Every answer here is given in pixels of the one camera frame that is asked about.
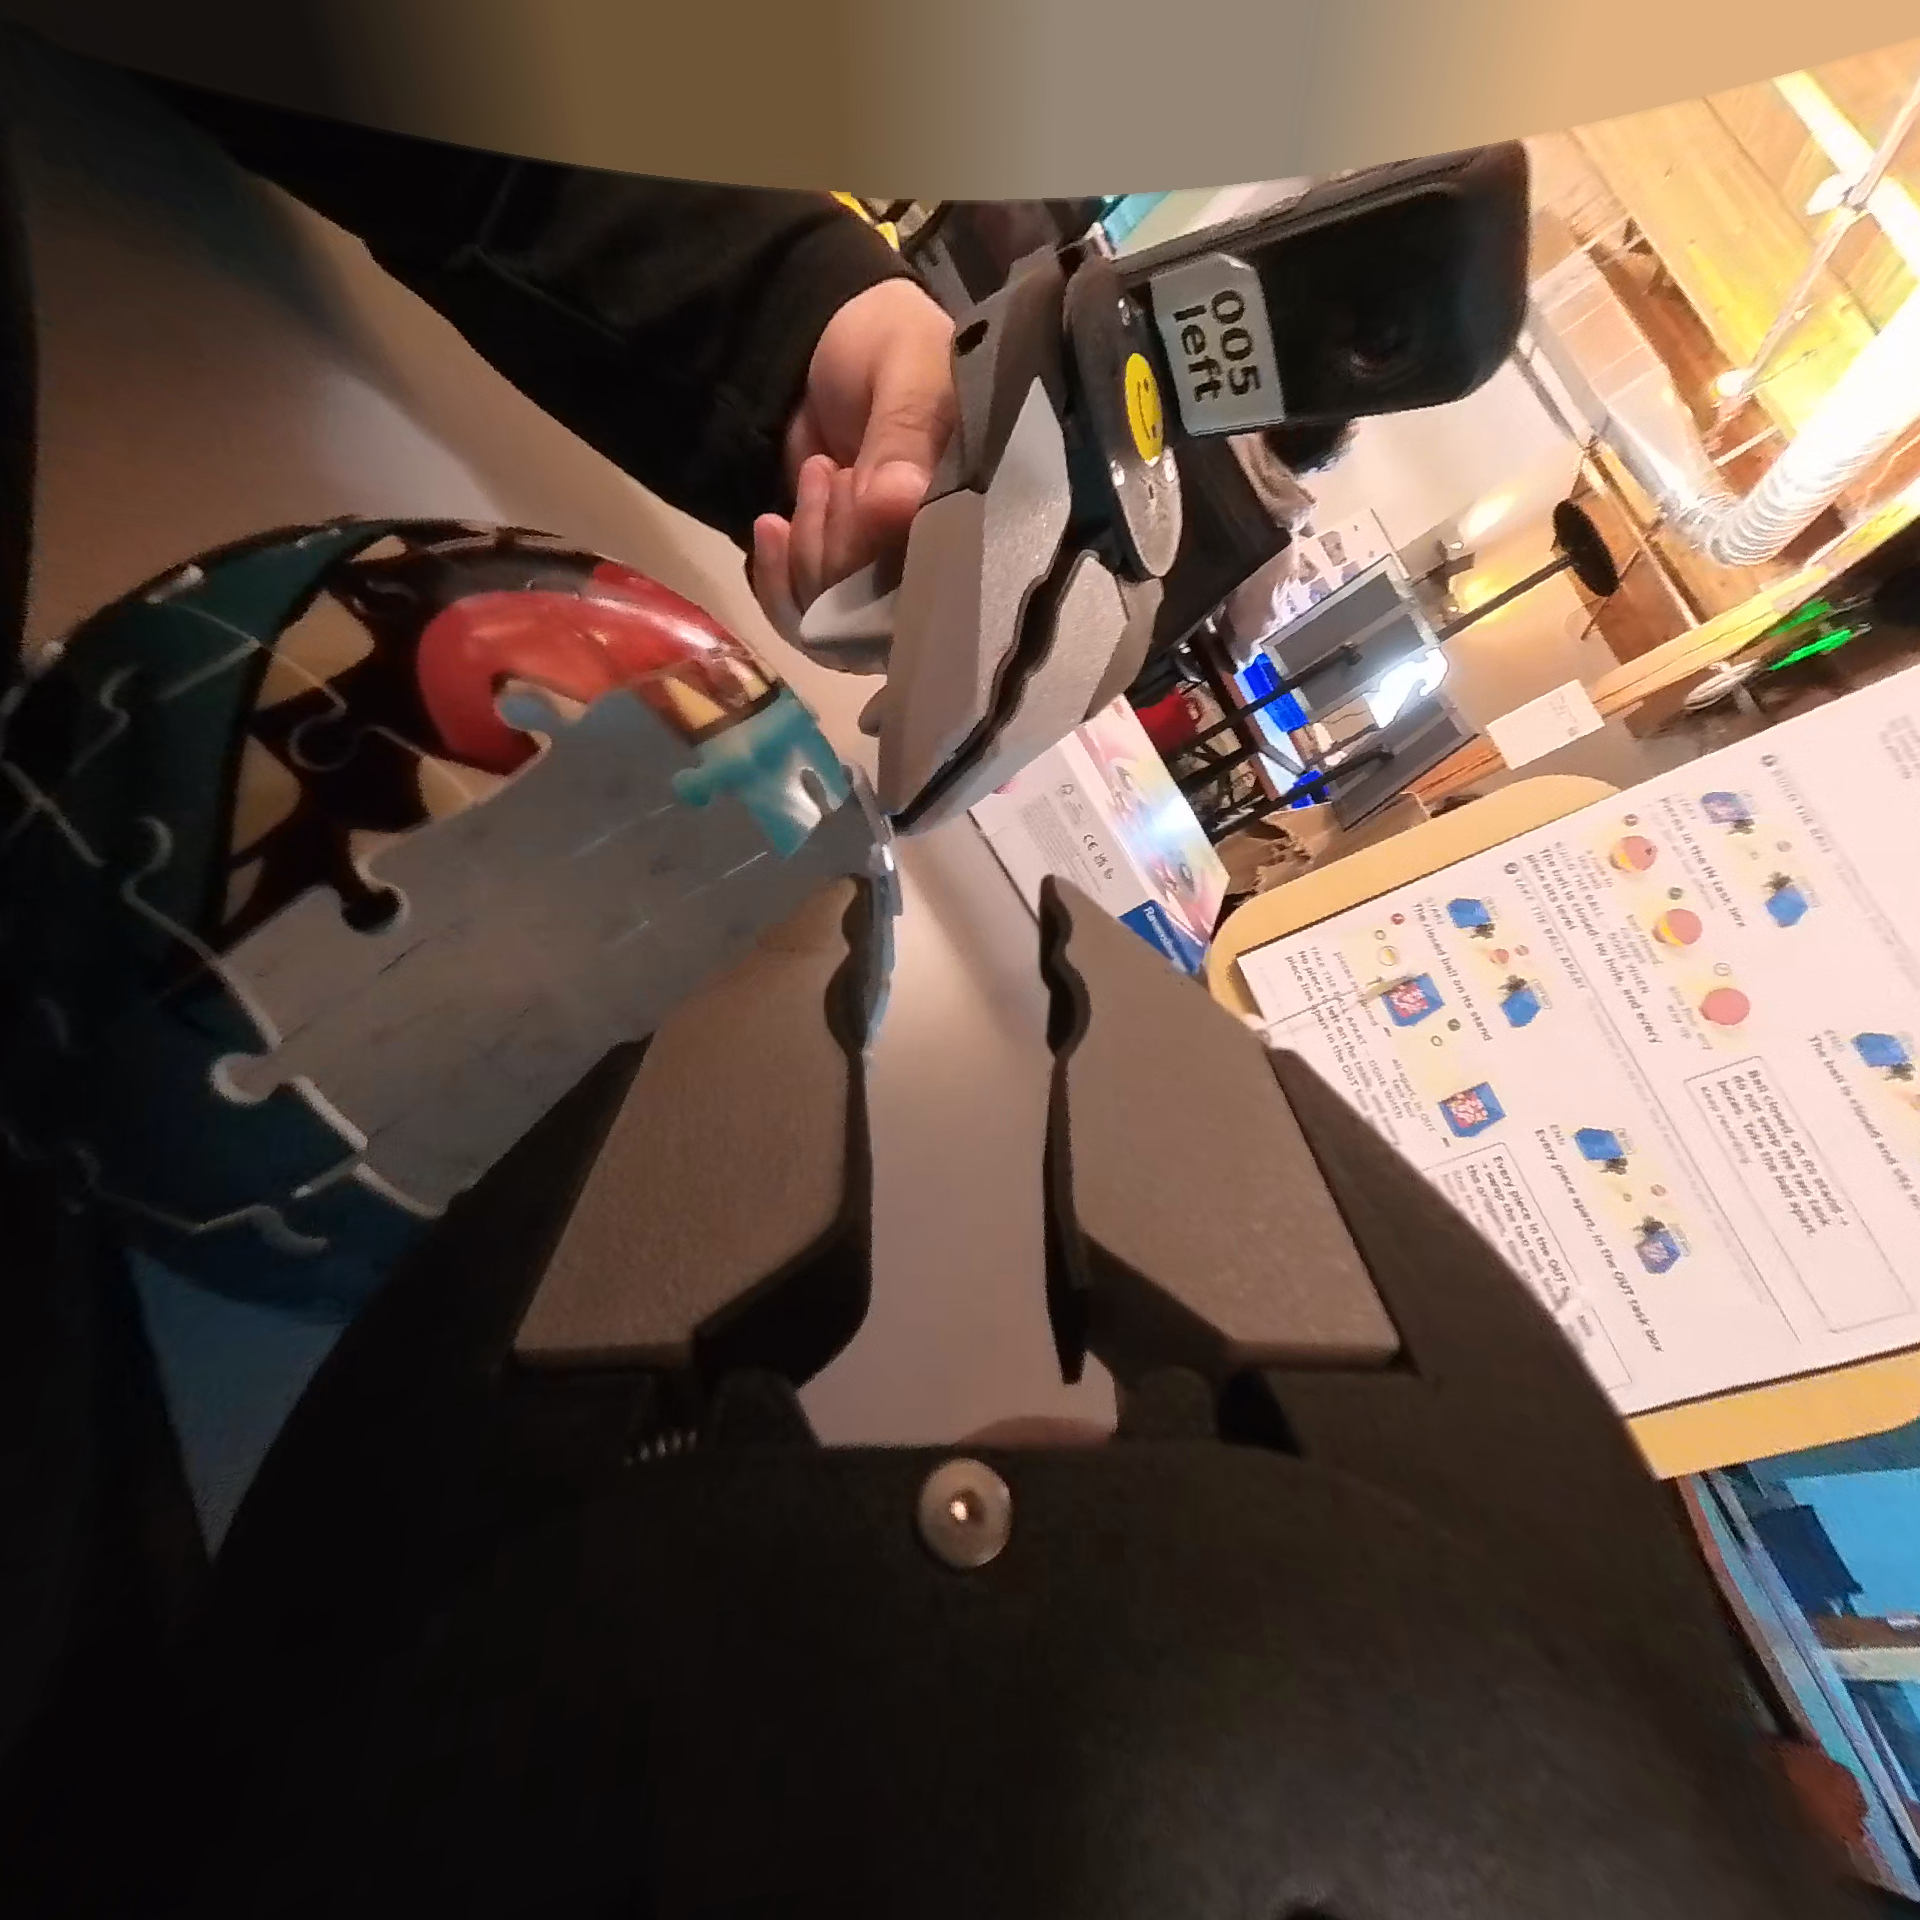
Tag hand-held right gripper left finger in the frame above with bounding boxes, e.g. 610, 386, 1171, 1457
509, 870, 902, 1397

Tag wooden sign board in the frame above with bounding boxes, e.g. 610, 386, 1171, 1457
1206, 773, 1920, 1478

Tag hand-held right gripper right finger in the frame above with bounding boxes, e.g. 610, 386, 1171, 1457
1034, 874, 1411, 1389

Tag white and blue puzzle box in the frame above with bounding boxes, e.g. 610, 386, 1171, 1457
971, 697, 1225, 975

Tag person's left forearm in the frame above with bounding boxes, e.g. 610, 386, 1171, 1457
193, 134, 923, 548

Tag light blue puzzle piece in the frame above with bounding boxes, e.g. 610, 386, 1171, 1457
672, 701, 848, 865

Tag silver ventilation duct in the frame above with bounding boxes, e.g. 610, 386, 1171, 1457
1709, 374, 1920, 565

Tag white instruction sheet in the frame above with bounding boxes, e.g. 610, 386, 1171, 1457
1235, 705, 1920, 1415

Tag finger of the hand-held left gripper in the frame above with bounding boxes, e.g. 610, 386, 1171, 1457
896, 556, 1149, 838
865, 374, 1080, 825

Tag blue puzzle ball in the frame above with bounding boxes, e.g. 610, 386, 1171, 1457
0, 515, 902, 1308

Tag black floor lamp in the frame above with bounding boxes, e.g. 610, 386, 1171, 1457
1350, 499, 1625, 662

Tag person's left hand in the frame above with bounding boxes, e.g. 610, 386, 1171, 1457
750, 298, 961, 641

